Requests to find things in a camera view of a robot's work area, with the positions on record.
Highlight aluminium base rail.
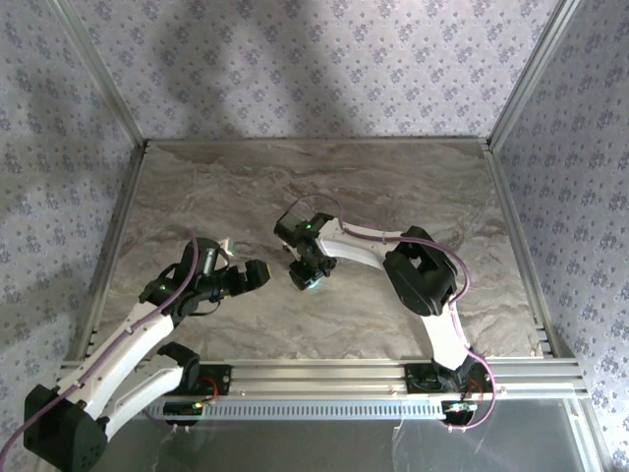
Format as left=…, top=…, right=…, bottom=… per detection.
left=58, top=357, right=589, bottom=398

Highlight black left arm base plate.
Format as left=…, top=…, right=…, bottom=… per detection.
left=142, top=363, right=233, bottom=397

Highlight aluminium frame post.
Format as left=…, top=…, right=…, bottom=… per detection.
left=48, top=0, right=150, bottom=151
left=488, top=0, right=586, bottom=148
left=569, top=395, right=615, bottom=472

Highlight grey metal sheet panel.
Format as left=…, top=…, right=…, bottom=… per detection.
left=105, top=415, right=599, bottom=472

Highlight grey slotted cable duct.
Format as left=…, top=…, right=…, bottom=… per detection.
left=144, top=398, right=449, bottom=420

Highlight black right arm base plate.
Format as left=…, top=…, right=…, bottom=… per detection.
left=405, top=362, right=492, bottom=394

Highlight aluminium table edge rail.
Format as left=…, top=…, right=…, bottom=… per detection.
left=484, top=142, right=559, bottom=360
left=144, top=137, right=492, bottom=148
left=61, top=145, right=148, bottom=370

